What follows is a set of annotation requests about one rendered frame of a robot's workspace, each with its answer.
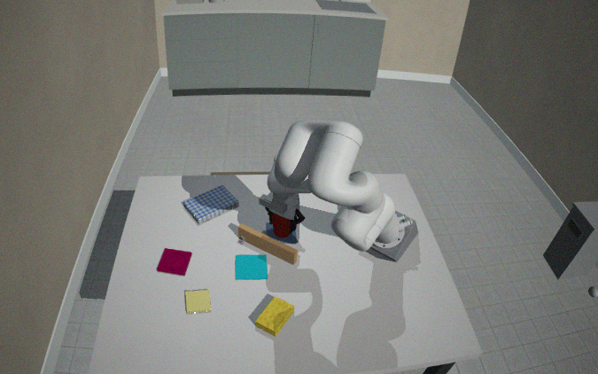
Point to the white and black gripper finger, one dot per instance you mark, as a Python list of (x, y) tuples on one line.
[(270, 215), (296, 220)]

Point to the yellow square pad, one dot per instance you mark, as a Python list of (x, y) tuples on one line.
[(198, 301)]

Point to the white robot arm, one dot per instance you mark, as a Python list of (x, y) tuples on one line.
[(317, 157)]

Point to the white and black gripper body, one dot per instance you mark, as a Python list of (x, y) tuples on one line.
[(292, 204)]

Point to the yellow sponge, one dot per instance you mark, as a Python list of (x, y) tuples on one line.
[(274, 316)]

